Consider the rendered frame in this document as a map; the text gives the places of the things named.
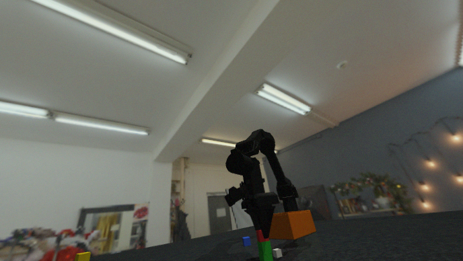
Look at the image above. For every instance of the small yellow block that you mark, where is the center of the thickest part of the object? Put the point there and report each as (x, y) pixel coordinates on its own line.
(82, 256)

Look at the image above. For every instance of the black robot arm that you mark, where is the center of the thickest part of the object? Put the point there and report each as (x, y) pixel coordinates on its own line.
(239, 162)

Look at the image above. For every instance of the small blue block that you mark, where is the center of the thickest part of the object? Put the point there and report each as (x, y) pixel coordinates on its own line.
(246, 241)

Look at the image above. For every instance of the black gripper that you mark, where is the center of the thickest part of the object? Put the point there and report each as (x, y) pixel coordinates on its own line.
(259, 205)

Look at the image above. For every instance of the small white cube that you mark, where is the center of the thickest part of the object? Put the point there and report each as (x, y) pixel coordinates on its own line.
(277, 253)

